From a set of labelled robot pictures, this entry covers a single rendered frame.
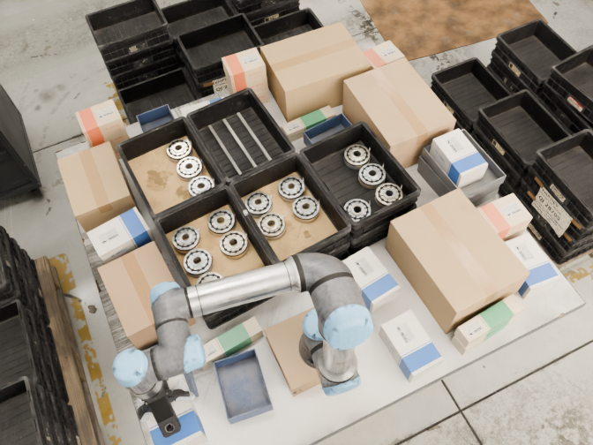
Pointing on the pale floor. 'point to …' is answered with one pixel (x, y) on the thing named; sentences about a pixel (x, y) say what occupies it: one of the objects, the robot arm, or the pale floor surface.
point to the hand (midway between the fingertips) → (169, 411)
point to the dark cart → (15, 153)
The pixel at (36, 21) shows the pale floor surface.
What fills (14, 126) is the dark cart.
